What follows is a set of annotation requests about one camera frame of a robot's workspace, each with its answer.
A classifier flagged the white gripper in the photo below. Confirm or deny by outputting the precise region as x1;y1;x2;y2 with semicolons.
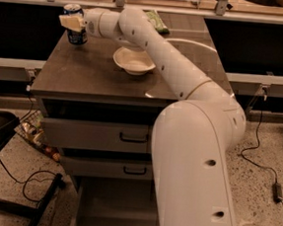
59;8;106;38

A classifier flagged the blue pepsi can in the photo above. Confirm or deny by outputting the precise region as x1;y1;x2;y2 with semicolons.
63;4;88;45

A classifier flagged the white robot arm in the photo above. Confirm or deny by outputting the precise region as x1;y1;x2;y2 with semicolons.
59;8;246;226

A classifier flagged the grey drawer cabinet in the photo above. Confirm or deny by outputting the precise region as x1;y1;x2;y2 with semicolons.
19;0;246;226

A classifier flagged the top grey drawer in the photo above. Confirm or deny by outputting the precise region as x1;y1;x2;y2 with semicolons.
40;117;151;154

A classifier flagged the grey drawer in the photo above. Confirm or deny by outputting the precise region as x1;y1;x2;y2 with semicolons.
60;156;153;180
40;117;151;154

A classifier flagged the middle grey drawer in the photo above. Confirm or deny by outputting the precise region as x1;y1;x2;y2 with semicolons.
60;156;153;180

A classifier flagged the bottom open drawer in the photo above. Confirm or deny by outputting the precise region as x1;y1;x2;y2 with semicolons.
70;177;159;226

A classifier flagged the white paper bowl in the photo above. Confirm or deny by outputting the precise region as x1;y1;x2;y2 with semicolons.
112;47;156;76

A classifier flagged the green chip bag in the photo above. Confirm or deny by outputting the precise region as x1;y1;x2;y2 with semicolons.
146;10;170;35

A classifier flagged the black chair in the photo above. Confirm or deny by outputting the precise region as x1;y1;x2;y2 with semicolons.
0;110;70;226

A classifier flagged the wire basket with items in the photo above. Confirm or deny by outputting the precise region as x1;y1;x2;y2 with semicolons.
16;110;60;162

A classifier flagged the black cable on floor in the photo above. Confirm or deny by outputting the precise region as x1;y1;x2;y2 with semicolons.
0;154;62;205

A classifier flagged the black power adapter cable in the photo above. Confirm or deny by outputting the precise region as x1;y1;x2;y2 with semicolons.
231;83;283;226

